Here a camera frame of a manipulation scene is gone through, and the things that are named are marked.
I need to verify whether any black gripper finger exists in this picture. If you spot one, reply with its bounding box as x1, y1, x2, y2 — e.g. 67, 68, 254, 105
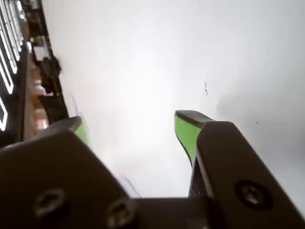
0, 116, 138, 229
174, 110, 305, 229

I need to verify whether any black office chair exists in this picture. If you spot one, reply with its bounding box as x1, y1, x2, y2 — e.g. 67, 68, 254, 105
41, 56, 62, 77

